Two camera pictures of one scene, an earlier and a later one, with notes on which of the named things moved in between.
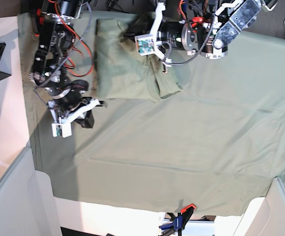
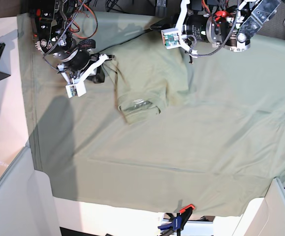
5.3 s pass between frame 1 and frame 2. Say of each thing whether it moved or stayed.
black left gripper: moved
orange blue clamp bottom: stayed
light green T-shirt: moved
